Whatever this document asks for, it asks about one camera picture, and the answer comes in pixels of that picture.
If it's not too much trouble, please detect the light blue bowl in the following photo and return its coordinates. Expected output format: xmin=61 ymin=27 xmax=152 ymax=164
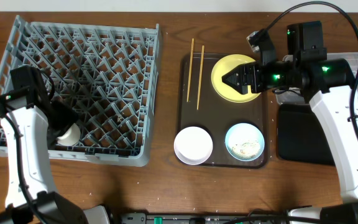
xmin=224 ymin=123 xmax=265 ymax=162

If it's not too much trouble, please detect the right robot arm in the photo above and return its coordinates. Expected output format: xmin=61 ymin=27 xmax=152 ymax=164
xmin=222 ymin=21 xmax=358 ymax=223

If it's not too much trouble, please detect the black waste tray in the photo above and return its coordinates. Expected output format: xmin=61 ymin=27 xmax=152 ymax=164
xmin=277 ymin=104 xmax=334 ymax=166

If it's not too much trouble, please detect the yellow round plate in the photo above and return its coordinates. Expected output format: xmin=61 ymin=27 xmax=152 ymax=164
xmin=211 ymin=54 xmax=260 ymax=103

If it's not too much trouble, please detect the dark brown serving tray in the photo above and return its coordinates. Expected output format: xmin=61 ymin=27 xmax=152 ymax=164
xmin=177 ymin=53 xmax=269 ymax=169

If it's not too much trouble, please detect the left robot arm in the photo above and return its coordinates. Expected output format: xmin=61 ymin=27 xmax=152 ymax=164
xmin=0 ymin=65 xmax=87 ymax=223

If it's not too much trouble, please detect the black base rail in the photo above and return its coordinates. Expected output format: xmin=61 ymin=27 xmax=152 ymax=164
xmin=115 ymin=210 xmax=282 ymax=224

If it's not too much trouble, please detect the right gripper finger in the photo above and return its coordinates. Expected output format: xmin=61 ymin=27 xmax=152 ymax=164
xmin=222 ymin=77 xmax=248 ymax=95
xmin=222 ymin=64 xmax=244 ymax=81

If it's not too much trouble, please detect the left wooden chopstick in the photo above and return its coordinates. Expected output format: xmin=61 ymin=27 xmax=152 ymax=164
xmin=186 ymin=38 xmax=195 ymax=102

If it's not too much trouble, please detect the white pink-rimmed bowl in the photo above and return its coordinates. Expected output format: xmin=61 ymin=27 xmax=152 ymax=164
xmin=173 ymin=126 xmax=213 ymax=166

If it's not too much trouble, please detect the white paper cup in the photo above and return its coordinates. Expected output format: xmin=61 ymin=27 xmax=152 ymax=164
xmin=57 ymin=123 xmax=81 ymax=146

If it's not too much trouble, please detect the right wooden chopstick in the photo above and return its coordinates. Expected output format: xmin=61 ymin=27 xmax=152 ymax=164
xmin=196 ymin=45 xmax=205 ymax=110

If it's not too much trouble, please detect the grey plastic dish rack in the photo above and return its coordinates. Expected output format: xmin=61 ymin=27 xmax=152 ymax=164
xmin=0 ymin=17 xmax=161 ymax=167

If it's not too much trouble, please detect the wooden chopstick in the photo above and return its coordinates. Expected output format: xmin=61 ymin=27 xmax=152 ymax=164
xmin=196 ymin=45 xmax=205 ymax=110
xmin=186 ymin=38 xmax=195 ymax=102

